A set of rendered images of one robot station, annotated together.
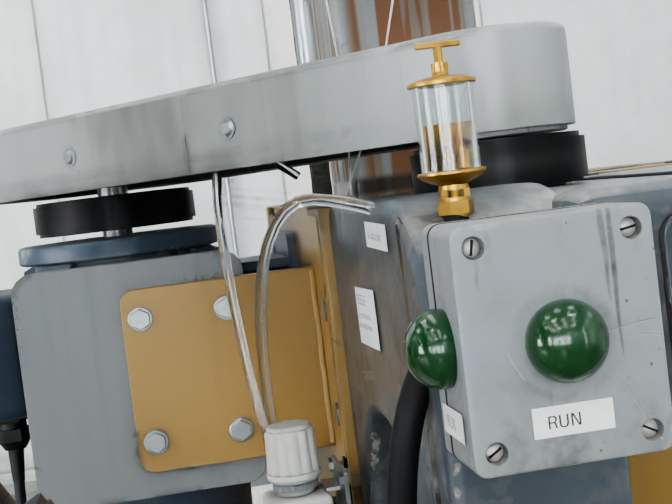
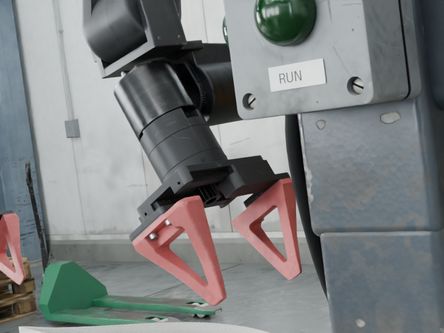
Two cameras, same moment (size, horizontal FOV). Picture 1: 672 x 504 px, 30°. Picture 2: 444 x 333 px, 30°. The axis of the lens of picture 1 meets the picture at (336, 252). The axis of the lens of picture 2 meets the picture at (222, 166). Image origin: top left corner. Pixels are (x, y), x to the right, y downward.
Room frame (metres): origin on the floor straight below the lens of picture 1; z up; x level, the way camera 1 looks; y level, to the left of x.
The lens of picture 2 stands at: (0.17, -0.33, 1.24)
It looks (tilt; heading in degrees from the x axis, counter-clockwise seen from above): 3 degrees down; 49
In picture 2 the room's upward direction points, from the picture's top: 7 degrees counter-clockwise
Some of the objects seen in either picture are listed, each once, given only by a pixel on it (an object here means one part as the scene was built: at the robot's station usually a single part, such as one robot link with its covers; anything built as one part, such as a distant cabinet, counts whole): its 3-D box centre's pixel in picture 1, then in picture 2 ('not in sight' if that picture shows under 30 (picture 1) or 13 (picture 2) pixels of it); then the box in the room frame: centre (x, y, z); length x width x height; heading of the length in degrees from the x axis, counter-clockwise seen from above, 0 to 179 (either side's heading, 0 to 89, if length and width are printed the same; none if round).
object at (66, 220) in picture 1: (115, 215); not in sight; (0.95, 0.16, 1.35); 0.12 x 0.12 x 0.04
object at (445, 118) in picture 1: (446, 128); not in sight; (0.52, -0.05, 1.37); 0.03 x 0.02 x 0.03; 98
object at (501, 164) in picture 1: (498, 165); not in sight; (0.65, -0.09, 1.35); 0.09 x 0.09 x 0.03
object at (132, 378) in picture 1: (231, 363); not in sight; (0.88, 0.08, 1.23); 0.28 x 0.07 x 0.16; 98
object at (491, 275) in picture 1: (544, 333); (317, 13); (0.46, -0.07, 1.29); 0.08 x 0.05 x 0.09; 98
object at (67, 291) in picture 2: not in sight; (102, 236); (3.22, 4.51, 0.58); 1.59 x 0.54 x 1.15; 98
